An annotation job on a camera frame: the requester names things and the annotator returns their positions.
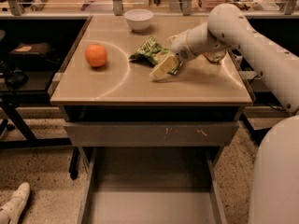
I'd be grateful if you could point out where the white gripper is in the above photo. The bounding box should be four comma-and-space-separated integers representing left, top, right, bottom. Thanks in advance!
149, 31, 197, 80

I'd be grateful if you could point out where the green jalapeno chip bag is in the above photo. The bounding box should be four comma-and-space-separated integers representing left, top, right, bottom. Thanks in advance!
129, 36, 181, 75

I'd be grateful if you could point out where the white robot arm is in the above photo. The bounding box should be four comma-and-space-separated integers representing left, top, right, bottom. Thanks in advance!
171, 4, 299, 224

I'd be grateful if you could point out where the grey drawer cabinet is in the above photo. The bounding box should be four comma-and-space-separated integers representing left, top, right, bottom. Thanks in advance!
51, 15, 251, 147

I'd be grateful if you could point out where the open grey drawer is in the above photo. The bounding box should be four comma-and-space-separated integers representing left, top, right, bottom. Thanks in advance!
77, 147, 227, 224

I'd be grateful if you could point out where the black bag on shelf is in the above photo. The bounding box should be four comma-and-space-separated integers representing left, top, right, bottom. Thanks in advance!
8, 43, 53, 59

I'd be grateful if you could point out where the white ceramic bowl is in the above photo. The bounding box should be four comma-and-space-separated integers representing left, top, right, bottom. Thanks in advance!
124, 8, 153, 33

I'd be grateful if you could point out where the orange fruit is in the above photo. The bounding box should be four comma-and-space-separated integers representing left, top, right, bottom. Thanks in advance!
85, 44, 107, 67

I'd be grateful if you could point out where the white shoe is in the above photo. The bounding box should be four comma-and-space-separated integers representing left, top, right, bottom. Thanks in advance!
0, 182, 30, 224

